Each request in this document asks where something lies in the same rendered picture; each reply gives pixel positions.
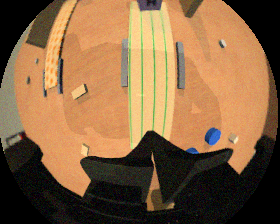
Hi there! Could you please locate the orange flat strip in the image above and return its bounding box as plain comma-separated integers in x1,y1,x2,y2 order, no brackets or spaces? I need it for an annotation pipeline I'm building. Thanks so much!
44,0,79,89

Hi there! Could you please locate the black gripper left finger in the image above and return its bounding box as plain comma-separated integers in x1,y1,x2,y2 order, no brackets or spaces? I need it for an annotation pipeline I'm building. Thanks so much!
80,129,154,203

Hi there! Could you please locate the pink labelled cube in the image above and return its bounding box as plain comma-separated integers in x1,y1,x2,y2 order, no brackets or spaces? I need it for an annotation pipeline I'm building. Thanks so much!
136,0,162,11

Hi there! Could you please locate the pale yellow strip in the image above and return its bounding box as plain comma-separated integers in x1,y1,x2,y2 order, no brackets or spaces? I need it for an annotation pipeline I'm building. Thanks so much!
127,1,175,149

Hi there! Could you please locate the blue short cylinder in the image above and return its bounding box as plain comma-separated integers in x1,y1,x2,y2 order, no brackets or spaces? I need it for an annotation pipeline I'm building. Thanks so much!
185,147,199,154
204,127,221,146

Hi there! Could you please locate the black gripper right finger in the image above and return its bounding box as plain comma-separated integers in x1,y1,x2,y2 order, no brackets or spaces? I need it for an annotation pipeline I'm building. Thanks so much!
150,131,234,204

